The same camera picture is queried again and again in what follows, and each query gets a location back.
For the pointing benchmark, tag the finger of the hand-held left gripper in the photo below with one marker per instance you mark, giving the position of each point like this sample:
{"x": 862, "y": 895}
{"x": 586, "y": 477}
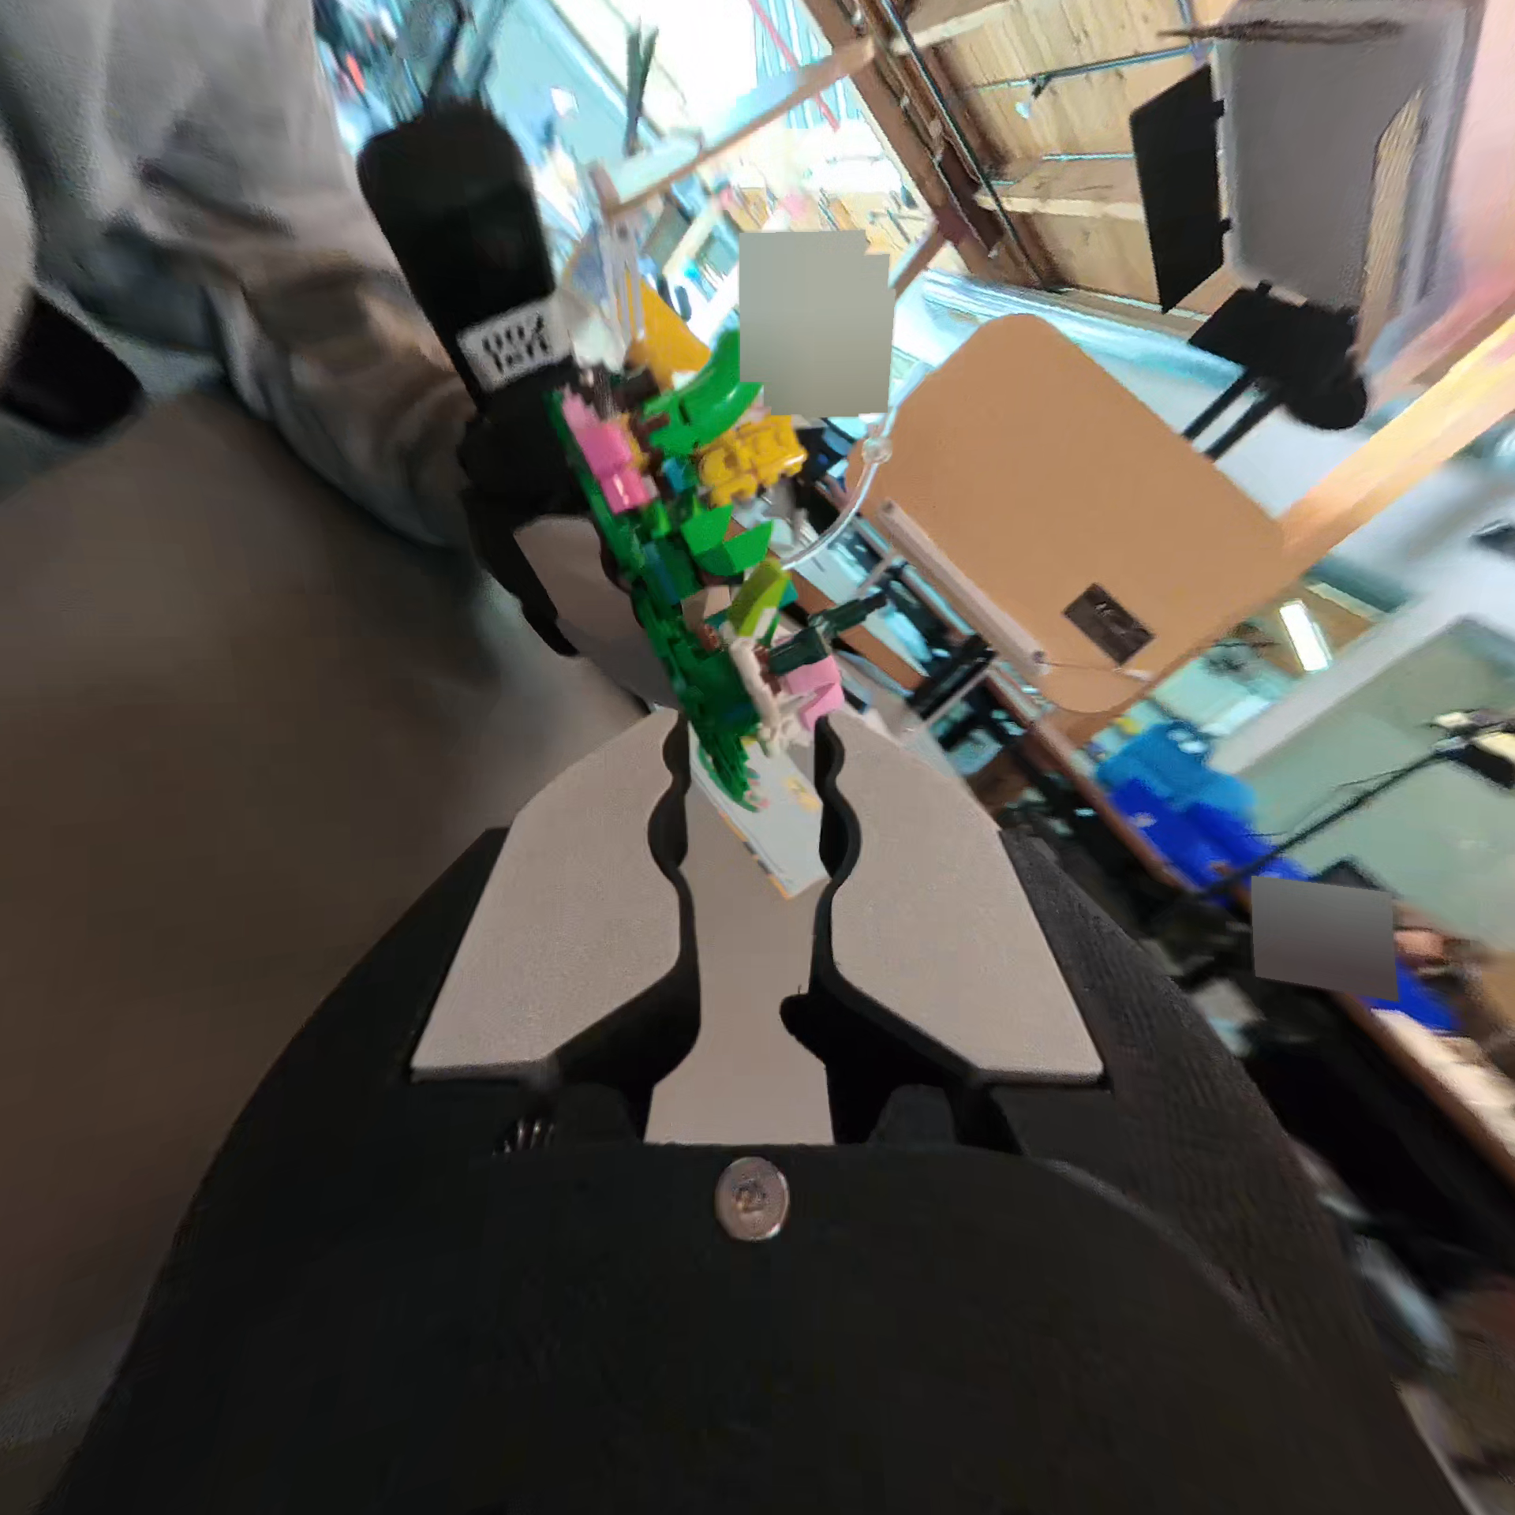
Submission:
{"x": 586, "y": 591}

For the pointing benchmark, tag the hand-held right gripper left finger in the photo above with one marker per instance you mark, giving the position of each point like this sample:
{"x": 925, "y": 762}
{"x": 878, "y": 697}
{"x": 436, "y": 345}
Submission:
{"x": 557, "y": 937}

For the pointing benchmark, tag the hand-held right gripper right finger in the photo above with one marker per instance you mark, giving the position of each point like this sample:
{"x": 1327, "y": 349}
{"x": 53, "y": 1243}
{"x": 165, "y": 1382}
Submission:
{"x": 959, "y": 947}

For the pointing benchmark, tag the green lego flower model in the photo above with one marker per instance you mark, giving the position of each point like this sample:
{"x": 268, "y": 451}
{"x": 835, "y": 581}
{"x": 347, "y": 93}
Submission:
{"x": 687, "y": 531}

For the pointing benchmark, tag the lego instruction booklet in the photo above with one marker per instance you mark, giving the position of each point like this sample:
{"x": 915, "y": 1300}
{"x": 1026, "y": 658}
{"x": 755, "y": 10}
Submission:
{"x": 769, "y": 829}

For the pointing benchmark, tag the person in grey hoodie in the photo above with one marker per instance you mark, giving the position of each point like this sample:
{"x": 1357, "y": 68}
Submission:
{"x": 237, "y": 179}

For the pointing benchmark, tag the blue storage bins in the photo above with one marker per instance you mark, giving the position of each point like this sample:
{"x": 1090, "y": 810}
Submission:
{"x": 1196, "y": 817}

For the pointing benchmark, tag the light wooden panel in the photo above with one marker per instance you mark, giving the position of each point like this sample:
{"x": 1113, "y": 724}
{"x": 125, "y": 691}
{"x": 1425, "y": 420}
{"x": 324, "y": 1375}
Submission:
{"x": 1066, "y": 497}

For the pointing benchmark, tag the black flat panel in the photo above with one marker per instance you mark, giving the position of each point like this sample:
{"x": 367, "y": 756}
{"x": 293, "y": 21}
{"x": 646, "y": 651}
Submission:
{"x": 1178, "y": 190}

